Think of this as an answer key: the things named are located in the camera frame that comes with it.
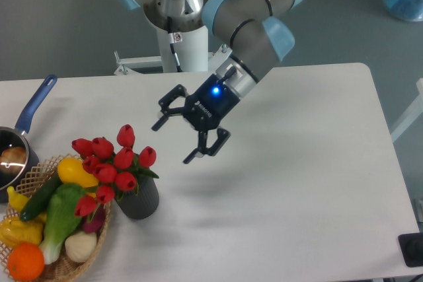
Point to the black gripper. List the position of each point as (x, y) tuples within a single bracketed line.
[(204, 109)]

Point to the red tulip bouquet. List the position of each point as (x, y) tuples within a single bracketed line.
[(116, 171)]

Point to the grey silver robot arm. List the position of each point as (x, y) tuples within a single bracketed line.
[(239, 41)]

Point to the dark grey ribbed vase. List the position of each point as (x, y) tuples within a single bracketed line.
[(142, 204)]

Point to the yellow squash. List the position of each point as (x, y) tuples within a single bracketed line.
[(70, 170)]

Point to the purple red onion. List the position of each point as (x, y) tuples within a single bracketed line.
[(95, 224)]

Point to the green bok choy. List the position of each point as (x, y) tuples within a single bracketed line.
[(61, 220)]

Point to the white garlic bulb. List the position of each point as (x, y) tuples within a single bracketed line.
[(80, 246)]

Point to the green cucumber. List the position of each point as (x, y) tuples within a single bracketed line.
[(39, 201)]

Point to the bread roll in pan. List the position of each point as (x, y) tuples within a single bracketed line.
[(13, 160)]

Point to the yellow banana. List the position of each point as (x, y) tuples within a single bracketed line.
[(17, 201)]

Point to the woven wicker basket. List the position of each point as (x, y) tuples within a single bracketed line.
[(64, 269)]

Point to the yellow bell pepper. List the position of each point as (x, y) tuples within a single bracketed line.
[(15, 232)]

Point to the orange fruit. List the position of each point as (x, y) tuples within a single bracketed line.
[(25, 262)]

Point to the black device at edge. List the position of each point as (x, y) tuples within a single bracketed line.
[(411, 248)]

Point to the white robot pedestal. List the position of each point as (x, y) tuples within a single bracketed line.
[(182, 38)]

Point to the blue handled saucepan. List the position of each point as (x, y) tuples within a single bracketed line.
[(16, 136)]

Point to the white frame bar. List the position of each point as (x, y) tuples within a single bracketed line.
[(410, 115)]

